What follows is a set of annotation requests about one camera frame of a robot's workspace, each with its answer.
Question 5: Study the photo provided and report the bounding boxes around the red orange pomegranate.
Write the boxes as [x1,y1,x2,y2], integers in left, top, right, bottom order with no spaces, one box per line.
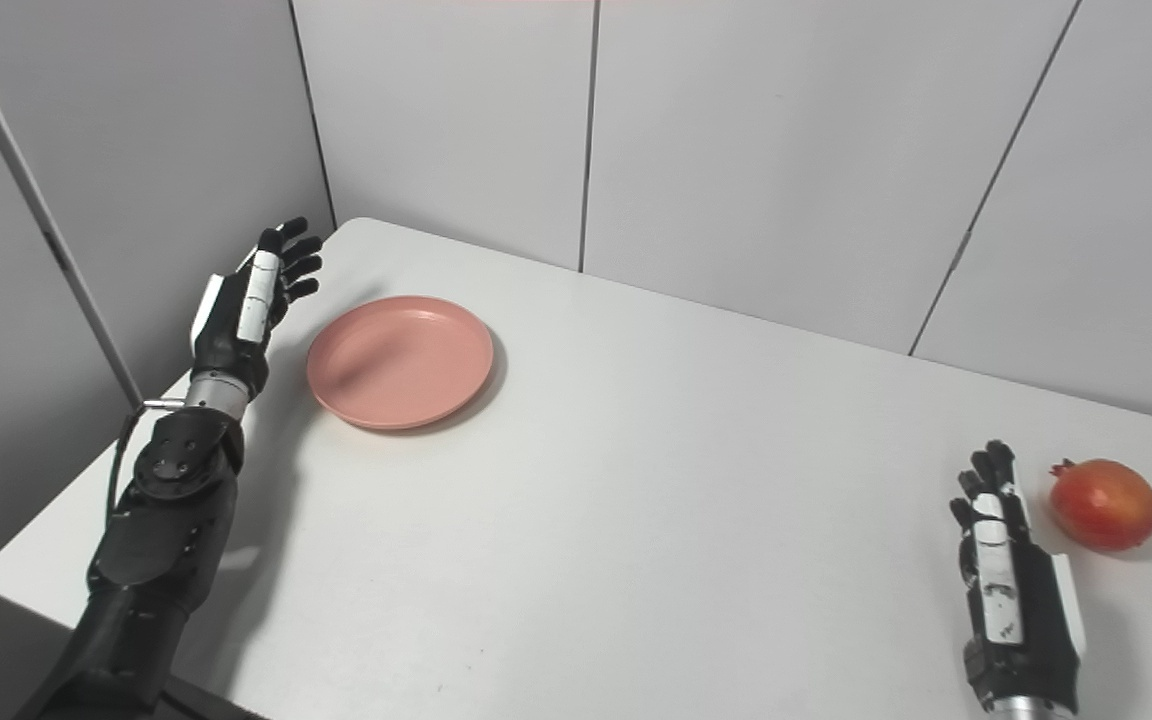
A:
[1049,458,1152,552]

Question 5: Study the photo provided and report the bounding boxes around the pink round plate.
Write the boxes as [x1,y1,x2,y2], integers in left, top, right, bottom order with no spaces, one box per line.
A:
[306,295,495,431]

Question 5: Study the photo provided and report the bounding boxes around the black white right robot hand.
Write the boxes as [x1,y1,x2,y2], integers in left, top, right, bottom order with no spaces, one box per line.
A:
[948,440,1089,716]

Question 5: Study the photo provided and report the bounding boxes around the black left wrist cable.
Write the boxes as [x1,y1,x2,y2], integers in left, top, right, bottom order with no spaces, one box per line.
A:
[104,398,187,526]

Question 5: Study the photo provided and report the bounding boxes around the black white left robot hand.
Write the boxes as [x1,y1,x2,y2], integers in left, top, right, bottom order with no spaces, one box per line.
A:
[189,217,324,403]

